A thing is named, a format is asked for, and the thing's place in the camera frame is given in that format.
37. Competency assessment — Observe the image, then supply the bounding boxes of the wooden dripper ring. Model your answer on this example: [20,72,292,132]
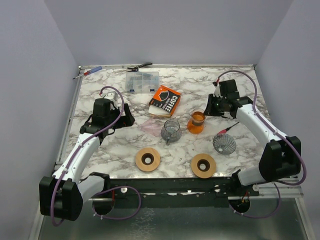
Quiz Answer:
[134,147,162,173]
[190,153,217,179]

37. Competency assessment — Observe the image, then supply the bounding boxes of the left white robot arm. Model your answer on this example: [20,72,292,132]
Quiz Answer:
[39,98,135,221]

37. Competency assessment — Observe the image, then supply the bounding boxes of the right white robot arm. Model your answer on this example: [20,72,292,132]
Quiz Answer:
[204,79,301,186]

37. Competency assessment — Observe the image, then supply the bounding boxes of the grey glass dripper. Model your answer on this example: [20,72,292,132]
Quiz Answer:
[212,133,237,155]

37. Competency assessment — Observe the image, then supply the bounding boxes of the orange coffee filter box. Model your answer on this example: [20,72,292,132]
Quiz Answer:
[148,85,181,118]

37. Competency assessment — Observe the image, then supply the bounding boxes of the orange glass carafe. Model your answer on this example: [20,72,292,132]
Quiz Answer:
[187,109,206,134]

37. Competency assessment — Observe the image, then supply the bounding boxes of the clear plastic screw organizer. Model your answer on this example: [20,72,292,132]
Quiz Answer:
[124,71,160,94]

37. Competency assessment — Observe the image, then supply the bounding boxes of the red blue screwdriver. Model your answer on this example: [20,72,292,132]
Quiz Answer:
[73,66,102,80]

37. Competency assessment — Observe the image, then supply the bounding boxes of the black pliers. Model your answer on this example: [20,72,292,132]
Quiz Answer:
[126,62,153,72]

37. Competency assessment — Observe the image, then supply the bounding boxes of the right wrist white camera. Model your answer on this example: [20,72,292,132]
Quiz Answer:
[213,80,221,98]

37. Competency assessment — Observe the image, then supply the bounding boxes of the wrist white camera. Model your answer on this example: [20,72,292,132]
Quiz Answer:
[213,80,221,98]
[99,91,118,102]

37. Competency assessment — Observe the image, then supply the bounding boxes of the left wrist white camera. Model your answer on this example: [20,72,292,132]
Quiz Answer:
[99,91,118,102]

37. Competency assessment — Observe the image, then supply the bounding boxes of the pink handled tool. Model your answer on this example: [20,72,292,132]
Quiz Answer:
[217,121,240,135]

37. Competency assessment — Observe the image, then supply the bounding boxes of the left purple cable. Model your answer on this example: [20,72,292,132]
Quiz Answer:
[49,86,142,227]

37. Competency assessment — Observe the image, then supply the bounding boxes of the purple cable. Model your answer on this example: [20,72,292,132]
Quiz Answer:
[212,70,308,220]
[49,86,142,227]

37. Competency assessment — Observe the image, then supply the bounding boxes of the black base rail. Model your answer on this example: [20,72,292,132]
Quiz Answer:
[91,172,259,209]

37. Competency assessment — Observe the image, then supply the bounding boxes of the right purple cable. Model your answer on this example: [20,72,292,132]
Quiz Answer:
[212,70,308,220]

